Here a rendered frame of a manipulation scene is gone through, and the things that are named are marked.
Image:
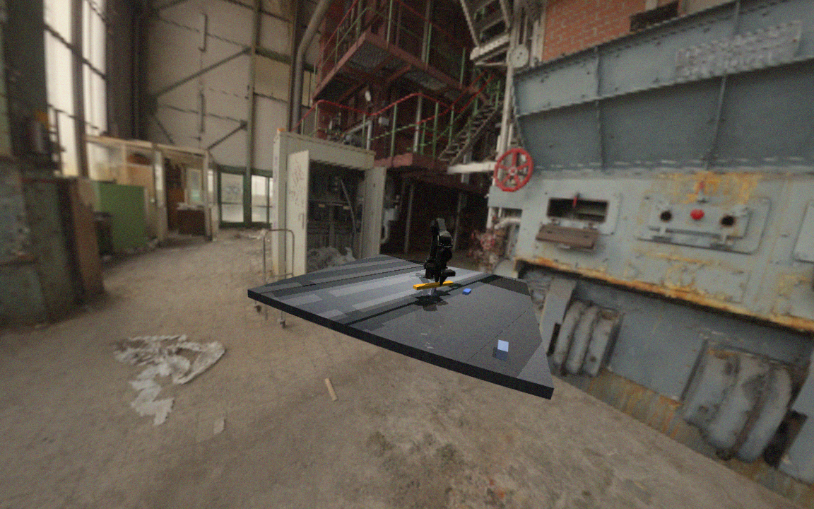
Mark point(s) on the yellow bar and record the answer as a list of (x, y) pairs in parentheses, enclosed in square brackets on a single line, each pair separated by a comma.
[(432, 285)]

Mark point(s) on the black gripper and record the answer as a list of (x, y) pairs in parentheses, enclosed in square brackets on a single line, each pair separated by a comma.
[(444, 273)]

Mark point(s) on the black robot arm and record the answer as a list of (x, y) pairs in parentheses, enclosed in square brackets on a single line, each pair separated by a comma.
[(442, 239)]

